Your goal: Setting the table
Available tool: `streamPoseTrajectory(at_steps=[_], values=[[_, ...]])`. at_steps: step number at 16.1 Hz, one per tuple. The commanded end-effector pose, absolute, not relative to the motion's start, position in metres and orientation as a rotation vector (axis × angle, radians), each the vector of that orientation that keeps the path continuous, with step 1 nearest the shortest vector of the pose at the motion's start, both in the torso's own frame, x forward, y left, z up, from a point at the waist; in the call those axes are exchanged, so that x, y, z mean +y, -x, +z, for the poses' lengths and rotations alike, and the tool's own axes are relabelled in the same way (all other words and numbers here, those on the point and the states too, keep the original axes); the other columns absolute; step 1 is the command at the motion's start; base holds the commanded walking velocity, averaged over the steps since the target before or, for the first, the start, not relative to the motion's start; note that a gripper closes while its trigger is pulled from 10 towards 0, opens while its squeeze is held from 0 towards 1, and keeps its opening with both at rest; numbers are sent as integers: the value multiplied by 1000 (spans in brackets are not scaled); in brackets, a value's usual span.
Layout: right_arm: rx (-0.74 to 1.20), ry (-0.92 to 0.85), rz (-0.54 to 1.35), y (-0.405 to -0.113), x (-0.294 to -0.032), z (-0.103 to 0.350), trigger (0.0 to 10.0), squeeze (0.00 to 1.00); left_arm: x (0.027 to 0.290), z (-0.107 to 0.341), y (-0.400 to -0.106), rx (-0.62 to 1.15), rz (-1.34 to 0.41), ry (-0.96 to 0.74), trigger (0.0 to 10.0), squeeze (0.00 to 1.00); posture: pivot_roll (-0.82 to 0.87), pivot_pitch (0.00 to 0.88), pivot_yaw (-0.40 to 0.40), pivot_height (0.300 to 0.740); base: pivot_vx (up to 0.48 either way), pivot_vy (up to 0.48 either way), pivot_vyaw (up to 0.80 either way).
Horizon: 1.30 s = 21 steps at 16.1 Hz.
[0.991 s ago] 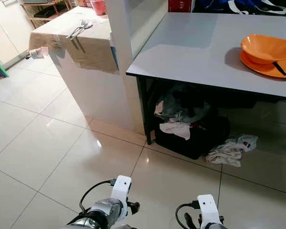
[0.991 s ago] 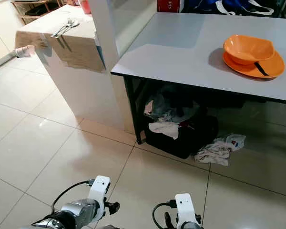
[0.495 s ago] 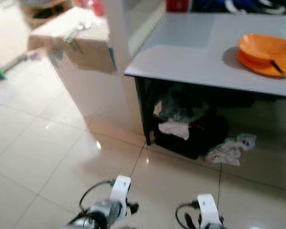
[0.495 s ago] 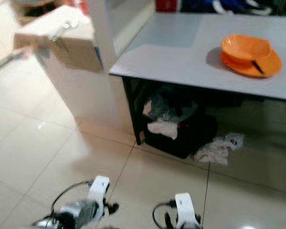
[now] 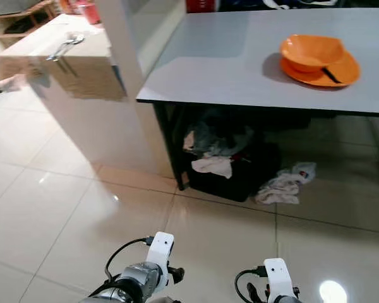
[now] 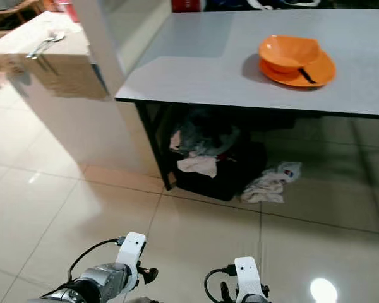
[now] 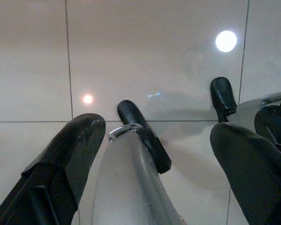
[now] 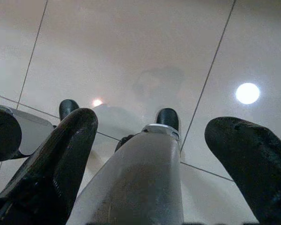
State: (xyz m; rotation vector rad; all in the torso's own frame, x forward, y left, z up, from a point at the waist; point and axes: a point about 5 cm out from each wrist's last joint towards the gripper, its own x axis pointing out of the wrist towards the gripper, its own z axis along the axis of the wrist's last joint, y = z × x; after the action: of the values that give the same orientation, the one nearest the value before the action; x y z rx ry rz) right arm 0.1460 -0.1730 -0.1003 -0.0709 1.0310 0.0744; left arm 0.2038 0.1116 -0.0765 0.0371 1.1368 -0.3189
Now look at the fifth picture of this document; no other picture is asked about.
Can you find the silver metal spoon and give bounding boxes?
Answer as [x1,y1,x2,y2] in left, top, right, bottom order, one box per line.
[51,34,87,62]

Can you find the white printed crumpled cloth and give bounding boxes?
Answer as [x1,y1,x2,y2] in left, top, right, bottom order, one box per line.
[253,162,318,206]

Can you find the plain white cloth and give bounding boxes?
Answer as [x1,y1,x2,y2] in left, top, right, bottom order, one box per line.
[191,155,234,179]

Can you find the black storage bin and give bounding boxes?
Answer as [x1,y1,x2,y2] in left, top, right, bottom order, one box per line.
[186,142,282,203]

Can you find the grey crumpled cloth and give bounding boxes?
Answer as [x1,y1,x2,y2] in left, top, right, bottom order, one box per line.
[186,107,256,158]

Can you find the white counter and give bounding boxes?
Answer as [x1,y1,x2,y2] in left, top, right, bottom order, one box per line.
[0,13,159,179]

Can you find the beige woven placemat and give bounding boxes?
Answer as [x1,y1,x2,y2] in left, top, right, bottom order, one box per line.
[0,25,127,102]

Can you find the orange plate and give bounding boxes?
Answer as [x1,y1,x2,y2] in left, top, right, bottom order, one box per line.
[279,49,361,88]

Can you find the orange bowl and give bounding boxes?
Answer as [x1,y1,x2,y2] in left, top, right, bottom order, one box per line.
[280,35,346,73]

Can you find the silver metal fork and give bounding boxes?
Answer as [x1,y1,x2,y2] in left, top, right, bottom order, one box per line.
[46,33,78,61]

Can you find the red box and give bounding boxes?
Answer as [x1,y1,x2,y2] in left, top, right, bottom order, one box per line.
[185,0,219,13]

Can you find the red plastic cup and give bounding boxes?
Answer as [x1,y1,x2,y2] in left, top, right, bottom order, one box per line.
[76,0,102,25]

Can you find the wooden shelf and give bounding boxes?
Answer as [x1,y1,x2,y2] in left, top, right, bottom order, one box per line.
[0,0,57,45]

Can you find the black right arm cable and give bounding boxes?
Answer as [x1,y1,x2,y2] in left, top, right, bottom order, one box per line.
[234,266,267,303]

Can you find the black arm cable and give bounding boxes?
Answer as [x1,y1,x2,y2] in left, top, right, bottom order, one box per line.
[234,266,267,303]
[104,235,154,282]

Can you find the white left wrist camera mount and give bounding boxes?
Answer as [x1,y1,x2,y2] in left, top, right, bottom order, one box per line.
[145,232,176,280]

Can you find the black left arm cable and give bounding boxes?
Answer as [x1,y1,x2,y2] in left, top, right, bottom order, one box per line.
[104,235,154,282]

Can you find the black utensil handle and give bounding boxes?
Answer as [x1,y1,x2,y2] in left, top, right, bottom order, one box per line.
[321,66,343,85]

